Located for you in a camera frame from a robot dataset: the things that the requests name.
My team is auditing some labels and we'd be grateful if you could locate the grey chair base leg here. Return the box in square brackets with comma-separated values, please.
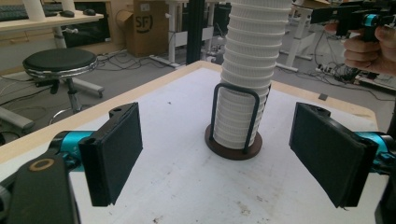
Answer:
[0, 105, 35, 133]

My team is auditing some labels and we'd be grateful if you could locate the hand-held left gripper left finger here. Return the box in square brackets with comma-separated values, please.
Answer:
[58, 102, 145, 208]

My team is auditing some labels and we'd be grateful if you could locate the white desk frame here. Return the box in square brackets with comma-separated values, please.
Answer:
[148, 0, 219, 69]

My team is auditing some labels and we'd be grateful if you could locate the white desk leg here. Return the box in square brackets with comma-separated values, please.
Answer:
[276, 0, 314, 73]

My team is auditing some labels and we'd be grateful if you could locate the black metal frame post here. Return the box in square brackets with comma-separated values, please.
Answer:
[186, 0, 206, 65]

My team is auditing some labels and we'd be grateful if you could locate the tangle of black floor cables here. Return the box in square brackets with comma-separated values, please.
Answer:
[96, 49, 176, 73]

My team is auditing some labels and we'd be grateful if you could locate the light wooden desk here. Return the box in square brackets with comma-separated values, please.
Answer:
[0, 10, 105, 50]

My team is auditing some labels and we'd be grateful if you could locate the dark cup holder rack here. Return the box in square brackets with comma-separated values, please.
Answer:
[204, 82, 273, 161]

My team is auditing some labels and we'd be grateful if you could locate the black round stool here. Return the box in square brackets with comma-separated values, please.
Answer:
[21, 47, 106, 125]

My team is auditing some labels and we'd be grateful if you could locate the brown cardboard box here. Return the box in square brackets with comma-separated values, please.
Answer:
[116, 0, 171, 58]

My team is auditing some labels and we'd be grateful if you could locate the white power strip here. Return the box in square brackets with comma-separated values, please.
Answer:
[316, 63, 344, 75]

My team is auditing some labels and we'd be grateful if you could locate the white foam mat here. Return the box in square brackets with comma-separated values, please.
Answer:
[0, 66, 390, 224]

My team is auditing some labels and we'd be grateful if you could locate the white cylinder post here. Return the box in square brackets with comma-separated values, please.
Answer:
[21, 0, 47, 22]
[60, 0, 76, 12]

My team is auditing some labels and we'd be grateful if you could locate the black keyboard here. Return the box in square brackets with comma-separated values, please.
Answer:
[0, 3, 64, 22]

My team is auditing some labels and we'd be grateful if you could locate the stack of paper cups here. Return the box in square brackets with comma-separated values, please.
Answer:
[213, 0, 293, 150]

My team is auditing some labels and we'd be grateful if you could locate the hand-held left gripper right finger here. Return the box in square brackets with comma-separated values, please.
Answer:
[289, 102, 396, 209]

